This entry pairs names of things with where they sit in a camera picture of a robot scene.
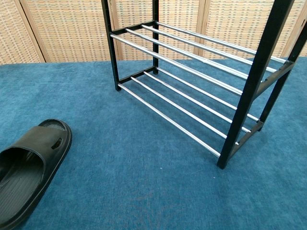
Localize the woven rattan screen panel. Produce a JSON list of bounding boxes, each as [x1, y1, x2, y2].
[[110, 0, 206, 61], [282, 14, 307, 58], [0, 0, 47, 66], [20, 0, 123, 63], [200, 0, 303, 60]]

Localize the blue fabric table cover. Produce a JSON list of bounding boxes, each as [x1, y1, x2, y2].
[[0, 57, 307, 230]]

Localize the black shoe rack chrome rods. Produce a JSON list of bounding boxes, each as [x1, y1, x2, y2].
[[100, 0, 307, 170]]

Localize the black rubber slipper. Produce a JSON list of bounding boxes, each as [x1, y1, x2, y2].
[[0, 119, 73, 230]]

